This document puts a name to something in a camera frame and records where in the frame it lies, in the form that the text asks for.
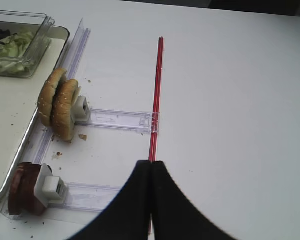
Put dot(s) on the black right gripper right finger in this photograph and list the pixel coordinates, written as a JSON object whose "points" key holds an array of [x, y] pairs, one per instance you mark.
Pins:
{"points": [[174, 216]]}

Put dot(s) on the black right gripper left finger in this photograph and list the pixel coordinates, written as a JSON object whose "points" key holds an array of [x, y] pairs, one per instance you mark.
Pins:
{"points": [[128, 215]]}

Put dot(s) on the meat patty slice inner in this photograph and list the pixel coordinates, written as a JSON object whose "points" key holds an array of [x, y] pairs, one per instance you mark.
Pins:
{"points": [[26, 197]]}

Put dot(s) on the meat patty slice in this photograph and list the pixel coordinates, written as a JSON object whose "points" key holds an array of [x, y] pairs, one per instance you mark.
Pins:
{"points": [[26, 197], [13, 206]]}

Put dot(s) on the meat patty slice outer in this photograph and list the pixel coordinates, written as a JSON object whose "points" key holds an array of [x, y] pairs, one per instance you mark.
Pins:
{"points": [[13, 206]]}

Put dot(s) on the green lettuce in container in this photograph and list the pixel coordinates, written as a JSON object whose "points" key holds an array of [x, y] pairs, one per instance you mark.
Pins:
{"points": [[21, 53]]}

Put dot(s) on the clear pusher track lower right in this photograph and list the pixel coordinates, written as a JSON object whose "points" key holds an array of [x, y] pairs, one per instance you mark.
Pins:
{"points": [[85, 197]]}

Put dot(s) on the clear pusher track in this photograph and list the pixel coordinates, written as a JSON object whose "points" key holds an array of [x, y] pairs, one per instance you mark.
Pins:
{"points": [[85, 197], [142, 122]]}

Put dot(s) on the white pusher block lower right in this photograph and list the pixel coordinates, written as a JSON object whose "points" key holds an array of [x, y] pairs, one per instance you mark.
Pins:
{"points": [[49, 189]]}

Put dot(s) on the white pusher block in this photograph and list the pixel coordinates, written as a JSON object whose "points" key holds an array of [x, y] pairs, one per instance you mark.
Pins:
{"points": [[80, 111], [49, 189]]}

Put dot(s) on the clear pusher track upper right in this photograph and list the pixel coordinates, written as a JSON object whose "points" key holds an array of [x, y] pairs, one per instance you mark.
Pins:
{"points": [[142, 122]]}

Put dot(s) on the white pusher block upper right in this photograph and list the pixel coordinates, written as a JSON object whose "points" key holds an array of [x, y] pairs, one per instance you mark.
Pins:
{"points": [[80, 111]]}

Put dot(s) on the sesame bun top inner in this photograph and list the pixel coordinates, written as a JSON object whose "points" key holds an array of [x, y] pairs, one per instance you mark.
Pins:
{"points": [[62, 121]]}

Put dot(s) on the sesame bun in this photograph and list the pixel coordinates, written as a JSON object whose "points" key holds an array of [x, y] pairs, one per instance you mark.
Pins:
{"points": [[62, 121], [47, 94]]}

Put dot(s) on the sesame bun top outer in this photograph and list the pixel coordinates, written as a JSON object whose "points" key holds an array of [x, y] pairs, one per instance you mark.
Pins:
{"points": [[47, 94]]}

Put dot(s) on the metal serving tray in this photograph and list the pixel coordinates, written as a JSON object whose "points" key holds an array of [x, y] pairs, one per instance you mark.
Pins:
{"points": [[18, 105]]}

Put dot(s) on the red strip right side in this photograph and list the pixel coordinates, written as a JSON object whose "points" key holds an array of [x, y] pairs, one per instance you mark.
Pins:
{"points": [[156, 101]]}

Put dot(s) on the clear plastic salad container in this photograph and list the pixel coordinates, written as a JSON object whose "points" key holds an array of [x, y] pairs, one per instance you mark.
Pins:
{"points": [[40, 23]]}

